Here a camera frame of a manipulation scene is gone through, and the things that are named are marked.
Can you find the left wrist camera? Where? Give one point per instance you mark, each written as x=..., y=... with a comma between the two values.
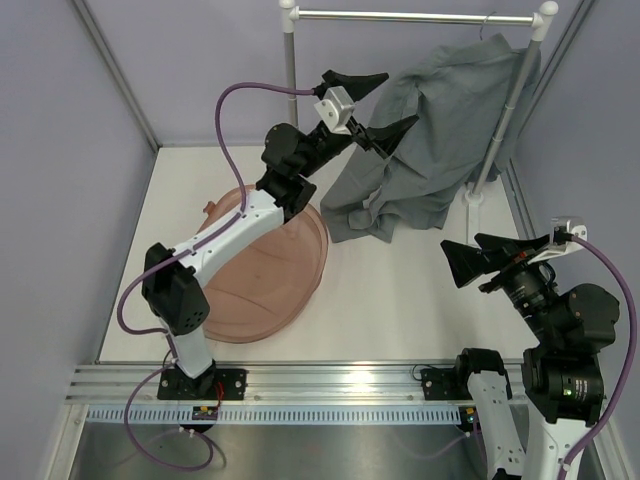
x=336, y=110

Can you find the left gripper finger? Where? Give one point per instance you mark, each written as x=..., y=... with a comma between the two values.
x=386, y=139
x=357, y=86

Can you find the aluminium mounting rail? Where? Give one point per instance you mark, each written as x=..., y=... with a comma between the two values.
x=266, y=384

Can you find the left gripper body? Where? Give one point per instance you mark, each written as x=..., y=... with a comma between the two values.
x=362, y=137

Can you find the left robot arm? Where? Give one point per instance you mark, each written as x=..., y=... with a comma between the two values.
x=174, y=278

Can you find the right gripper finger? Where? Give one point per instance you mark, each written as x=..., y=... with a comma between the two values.
x=493, y=247
x=466, y=263

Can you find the grey shirt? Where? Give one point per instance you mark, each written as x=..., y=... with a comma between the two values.
x=458, y=92

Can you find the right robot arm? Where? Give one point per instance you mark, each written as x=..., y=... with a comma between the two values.
x=561, y=374

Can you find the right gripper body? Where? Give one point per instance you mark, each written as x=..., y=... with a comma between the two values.
x=527, y=284

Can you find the hanger with metal hook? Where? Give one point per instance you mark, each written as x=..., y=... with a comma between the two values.
x=484, y=23

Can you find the pink plastic basin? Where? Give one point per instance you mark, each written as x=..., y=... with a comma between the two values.
x=257, y=282

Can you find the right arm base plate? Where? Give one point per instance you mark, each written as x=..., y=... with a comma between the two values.
x=439, y=383

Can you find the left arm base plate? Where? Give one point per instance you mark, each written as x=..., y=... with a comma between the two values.
x=214, y=384

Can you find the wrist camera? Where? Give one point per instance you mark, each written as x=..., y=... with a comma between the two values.
x=336, y=110
x=562, y=240

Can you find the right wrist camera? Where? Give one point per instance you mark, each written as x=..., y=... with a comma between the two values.
x=562, y=240

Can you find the white slotted cable duct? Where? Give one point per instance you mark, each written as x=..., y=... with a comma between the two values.
x=235, y=414

